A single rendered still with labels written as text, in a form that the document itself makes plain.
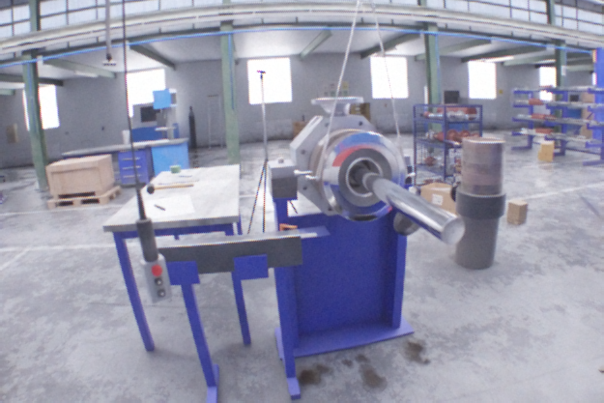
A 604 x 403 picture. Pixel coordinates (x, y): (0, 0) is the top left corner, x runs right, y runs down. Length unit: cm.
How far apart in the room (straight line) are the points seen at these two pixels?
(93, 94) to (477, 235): 1387
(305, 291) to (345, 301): 27
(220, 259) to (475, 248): 213
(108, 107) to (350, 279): 1310
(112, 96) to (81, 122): 175
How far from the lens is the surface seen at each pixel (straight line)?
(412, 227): 150
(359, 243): 196
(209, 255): 144
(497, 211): 286
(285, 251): 144
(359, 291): 212
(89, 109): 1471
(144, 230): 91
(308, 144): 161
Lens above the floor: 140
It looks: 12 degrees down
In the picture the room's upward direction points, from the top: 3 degrees counter-clockwise
